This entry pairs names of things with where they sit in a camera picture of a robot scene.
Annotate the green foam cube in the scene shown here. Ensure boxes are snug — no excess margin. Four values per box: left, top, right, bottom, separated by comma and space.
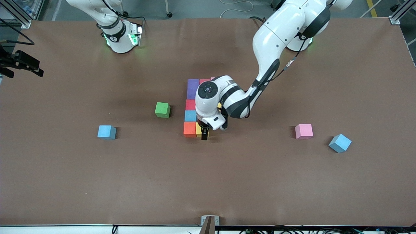
155, 102, 171, 118

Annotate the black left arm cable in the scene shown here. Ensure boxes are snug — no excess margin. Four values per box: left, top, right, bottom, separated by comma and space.
247, 19, 312, 118

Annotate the brown table cover sheet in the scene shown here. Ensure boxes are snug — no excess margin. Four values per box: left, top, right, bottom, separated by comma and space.
0, 17, 416, 227

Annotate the orange foam cube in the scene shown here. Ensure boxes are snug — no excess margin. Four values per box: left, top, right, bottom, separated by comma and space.
183, 122, 197, 137

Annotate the white floor cable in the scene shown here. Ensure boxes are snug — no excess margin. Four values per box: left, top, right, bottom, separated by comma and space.
219, 0, 254, 19

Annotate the grey metal camera bracket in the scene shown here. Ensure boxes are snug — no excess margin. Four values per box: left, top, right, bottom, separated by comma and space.
201, 215, 220, 234

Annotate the aluminium frame profile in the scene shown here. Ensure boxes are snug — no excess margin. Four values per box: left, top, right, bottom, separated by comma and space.
0, 0, 32, 29
388, 0, 416, 25

